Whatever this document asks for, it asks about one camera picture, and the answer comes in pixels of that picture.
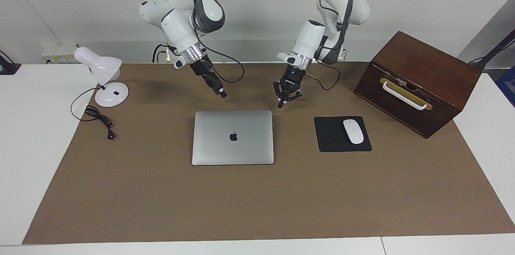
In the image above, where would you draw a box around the white computer mouse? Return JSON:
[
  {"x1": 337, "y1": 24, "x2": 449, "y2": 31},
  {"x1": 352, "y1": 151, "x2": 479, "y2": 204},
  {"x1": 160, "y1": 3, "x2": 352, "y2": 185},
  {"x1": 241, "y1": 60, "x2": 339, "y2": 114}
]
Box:
[{"x1": 342, "y1": 119, "x2": 365, "y2": 145}]

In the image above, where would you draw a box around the black mouse pad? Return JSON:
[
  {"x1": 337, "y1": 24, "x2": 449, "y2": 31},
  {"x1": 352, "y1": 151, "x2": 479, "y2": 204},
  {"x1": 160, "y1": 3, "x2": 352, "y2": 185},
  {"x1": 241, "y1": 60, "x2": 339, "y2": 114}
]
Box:
[{"x1": 314, "y1": 116, "x2": 373, "y2": 153}]

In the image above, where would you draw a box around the brass box handle plate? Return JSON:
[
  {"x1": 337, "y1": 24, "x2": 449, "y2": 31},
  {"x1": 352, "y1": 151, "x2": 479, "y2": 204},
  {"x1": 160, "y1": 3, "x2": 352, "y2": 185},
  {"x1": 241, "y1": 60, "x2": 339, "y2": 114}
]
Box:
[{"x1": 379, "y1": 78, "x2": 433, "y2": 111}]

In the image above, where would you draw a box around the brown table mat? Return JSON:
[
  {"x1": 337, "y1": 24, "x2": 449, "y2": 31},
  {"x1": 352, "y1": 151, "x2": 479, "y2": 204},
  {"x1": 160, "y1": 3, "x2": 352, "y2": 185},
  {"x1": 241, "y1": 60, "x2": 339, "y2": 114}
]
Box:
[{"x1": 22, "y1": 62, "x2": 515, "y2": 245}]

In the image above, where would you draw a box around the blue crate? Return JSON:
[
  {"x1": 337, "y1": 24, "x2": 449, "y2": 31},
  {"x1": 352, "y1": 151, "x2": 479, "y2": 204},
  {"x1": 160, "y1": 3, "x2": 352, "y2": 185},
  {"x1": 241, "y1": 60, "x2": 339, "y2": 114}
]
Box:
[{"x1": 496, "y1": 66, "x2": 515, "y2": 107}]

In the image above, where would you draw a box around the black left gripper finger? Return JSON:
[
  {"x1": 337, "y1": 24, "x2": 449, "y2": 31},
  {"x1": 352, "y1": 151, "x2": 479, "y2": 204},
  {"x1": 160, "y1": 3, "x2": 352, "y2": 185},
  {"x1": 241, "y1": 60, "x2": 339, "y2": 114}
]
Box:
[
  {"x1": 274, "y1": 81, "x2": 287, "y2": 109},
  {"x1": 285, "y1": 89, "x2": 303, "y2": 105}
]

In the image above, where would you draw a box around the black right arm base cable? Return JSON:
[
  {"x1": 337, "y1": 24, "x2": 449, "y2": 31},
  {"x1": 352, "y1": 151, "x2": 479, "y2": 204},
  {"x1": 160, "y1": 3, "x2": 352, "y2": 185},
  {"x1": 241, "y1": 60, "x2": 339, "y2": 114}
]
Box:
[{"x1": 152, "y1": 43, "x2": 169, "y2": 63}]

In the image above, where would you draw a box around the black clamp mount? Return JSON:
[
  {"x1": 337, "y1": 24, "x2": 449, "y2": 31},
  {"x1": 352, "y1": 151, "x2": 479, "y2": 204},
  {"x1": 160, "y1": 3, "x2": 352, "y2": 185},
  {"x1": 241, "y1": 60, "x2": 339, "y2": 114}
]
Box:
[{"x1": 0, "y1": 51, "x2": 21, "y2": 75}]

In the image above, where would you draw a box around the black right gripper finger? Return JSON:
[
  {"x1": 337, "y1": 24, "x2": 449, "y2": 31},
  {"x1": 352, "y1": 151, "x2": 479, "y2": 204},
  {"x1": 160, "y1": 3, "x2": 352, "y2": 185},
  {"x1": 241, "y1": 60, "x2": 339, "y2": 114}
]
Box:
[
  {"x1": 210, "y1": 73, "x2": 228, "y2": 95},
  {"x1": 203, "y1": 75, "x2": 226, "y2": 99}
]

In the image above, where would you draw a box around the dark brown wooden box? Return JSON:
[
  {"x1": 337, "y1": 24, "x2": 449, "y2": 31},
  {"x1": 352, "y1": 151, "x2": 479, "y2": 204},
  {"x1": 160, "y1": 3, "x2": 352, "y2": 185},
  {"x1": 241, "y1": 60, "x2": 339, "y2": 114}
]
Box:
[{"x1": 353, "y1": 31, "x2": 482, "y2": 139}]

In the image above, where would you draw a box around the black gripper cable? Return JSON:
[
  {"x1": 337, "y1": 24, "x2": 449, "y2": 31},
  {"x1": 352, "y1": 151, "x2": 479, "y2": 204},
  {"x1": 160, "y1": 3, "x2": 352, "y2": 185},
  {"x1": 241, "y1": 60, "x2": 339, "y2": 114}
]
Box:
[
  {"x1": 199, "y1": 42, "x2": 245, "y2": 84},
  {"x1": 304, "y1": 60, "x2": 342, "y2": 91}
]

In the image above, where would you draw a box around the black lamp power cable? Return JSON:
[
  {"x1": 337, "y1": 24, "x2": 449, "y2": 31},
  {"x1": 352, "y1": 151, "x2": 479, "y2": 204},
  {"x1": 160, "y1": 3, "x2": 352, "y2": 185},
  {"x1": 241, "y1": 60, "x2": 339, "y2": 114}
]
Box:
[{"x1": 70, "y1": 87, "x2": 117, "y2": 140}]

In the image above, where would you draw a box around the white box handle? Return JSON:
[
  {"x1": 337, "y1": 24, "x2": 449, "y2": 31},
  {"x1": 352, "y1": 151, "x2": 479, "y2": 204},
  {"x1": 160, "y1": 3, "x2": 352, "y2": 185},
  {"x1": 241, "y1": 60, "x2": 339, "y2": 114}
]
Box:
[{"x1": 381, "y1": 81, "x2": 428, "y2": 111}]

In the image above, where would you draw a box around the white desk lamp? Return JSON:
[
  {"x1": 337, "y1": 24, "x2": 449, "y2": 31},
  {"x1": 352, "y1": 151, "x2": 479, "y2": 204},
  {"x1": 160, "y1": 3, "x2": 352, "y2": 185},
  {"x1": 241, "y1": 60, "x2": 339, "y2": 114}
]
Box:
[{"x1": 74, "y1": 47, "x2": 130, "y2": 108}]

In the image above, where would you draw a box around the black slanted stand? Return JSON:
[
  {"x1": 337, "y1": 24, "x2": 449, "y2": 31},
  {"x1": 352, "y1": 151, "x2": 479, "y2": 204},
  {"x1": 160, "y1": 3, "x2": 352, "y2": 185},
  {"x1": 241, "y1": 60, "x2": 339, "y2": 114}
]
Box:
[{"x1": 469, "y1": 30, "x2": 515, "y2": 71}]

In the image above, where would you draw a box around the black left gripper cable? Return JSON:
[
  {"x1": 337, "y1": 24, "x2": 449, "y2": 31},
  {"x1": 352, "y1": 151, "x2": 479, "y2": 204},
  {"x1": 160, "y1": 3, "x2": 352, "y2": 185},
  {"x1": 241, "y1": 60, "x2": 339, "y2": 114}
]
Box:
[{"x1": 304, "y1": 60, "x2": 342, "y2": 91}]

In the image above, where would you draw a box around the silver apple laptop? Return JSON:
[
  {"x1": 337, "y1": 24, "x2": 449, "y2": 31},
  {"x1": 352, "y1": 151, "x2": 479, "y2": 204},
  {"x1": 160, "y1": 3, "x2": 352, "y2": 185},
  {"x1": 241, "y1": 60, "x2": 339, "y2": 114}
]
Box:
[{"x1": 192, "y1": 110, "x2": 275, "y2": 166}]

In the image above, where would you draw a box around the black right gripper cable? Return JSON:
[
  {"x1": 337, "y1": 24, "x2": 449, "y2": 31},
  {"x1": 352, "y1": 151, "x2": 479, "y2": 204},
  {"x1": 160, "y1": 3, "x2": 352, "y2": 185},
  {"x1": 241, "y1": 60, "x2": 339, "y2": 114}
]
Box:
[{"x1": 199, "y1": 42, "x2": 245, "y2": 84}]

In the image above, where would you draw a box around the white yellow power strip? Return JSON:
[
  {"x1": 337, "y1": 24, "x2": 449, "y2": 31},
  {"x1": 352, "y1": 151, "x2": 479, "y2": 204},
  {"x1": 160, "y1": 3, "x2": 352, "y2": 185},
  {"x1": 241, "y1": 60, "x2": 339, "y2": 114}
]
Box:
[{"x1": 41, "y1": 44, "x2": 79, "y2": 64}]

